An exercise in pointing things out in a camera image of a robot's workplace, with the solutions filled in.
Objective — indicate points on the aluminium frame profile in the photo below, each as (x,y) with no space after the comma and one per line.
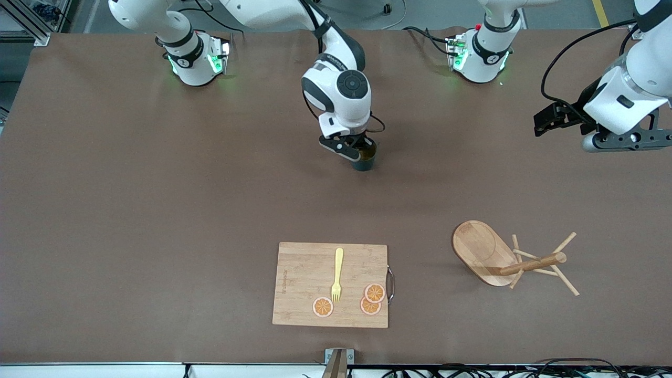
(39,38)

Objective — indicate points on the brown table cover mat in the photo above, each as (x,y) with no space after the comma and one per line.
(157,262)

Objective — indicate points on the yellow plastic fork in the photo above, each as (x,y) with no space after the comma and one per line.
(339,262)

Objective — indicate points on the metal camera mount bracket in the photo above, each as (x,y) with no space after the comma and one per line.
(336,362)

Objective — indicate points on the wooden mug tree rack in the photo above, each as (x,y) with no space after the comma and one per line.
(478,247)

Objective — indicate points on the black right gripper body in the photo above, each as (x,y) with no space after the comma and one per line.
(363,140)

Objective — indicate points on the bamboo cutting board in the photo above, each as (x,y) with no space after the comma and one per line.
(299,273)

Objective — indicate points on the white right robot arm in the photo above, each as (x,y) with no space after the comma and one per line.
(341,100)

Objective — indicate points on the blue bundle on frame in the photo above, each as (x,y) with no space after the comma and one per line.
(46,10)

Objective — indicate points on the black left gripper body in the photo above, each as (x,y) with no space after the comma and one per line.
(581,105)

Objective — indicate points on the dark teal cup yellow inside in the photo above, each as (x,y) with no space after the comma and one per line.
(363,164)

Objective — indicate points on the white table edge rail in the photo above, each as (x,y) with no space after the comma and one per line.
(105,370)

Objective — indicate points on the aluminium corner post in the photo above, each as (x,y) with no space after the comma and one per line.
(637,34)

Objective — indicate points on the orange slice toy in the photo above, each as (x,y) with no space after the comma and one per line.
(375,293)
(323,307)
(369,308)

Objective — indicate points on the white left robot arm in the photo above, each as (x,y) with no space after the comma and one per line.
(485,58)

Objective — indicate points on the black stand leg with caster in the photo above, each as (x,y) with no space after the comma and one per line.
(387,8)

